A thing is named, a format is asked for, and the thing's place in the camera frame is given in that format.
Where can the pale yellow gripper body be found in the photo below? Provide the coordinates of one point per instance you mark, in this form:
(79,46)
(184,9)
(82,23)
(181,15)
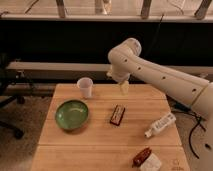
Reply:
(124,87)

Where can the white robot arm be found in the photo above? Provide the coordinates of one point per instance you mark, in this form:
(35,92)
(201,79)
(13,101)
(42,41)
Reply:
(191,91)

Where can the green ceramic bowl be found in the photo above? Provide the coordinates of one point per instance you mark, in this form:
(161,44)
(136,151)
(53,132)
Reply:
(71,114)

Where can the dark red candy bar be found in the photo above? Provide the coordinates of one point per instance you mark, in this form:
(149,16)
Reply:
(117,115)

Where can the white plastic bottle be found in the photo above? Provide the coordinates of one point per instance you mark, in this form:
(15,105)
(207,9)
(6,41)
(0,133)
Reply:
(159,125)

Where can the red brown packet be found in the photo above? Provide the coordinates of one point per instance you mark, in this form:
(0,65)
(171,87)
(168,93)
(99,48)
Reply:
(141,157)

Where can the black office chair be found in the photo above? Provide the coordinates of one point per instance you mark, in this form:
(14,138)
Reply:
(4,62)

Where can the grey metal rail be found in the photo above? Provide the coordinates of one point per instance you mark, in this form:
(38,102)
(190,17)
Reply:
(73,71)

